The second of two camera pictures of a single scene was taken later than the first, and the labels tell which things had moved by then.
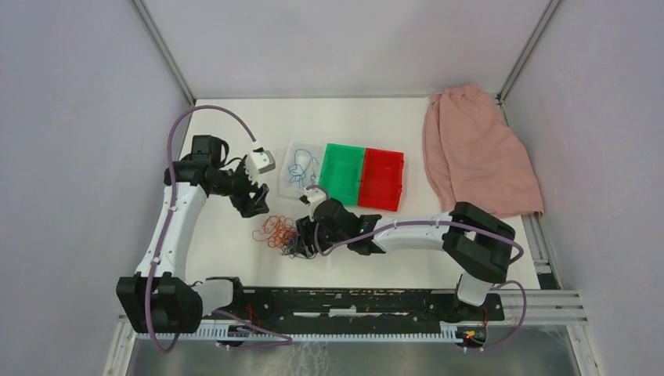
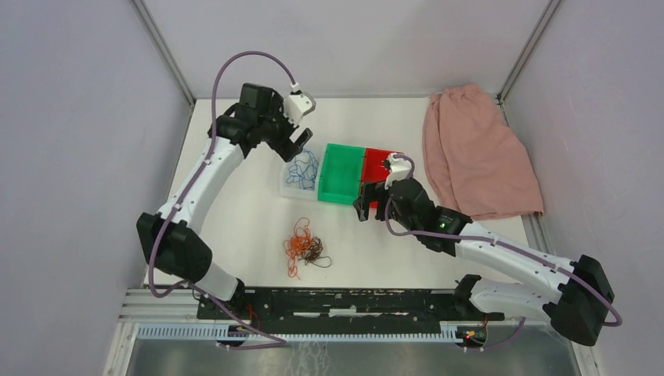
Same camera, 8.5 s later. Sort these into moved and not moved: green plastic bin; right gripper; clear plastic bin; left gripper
Moved: right gripper; left gripper
Not moved: green plastic bin; clear plastic bin
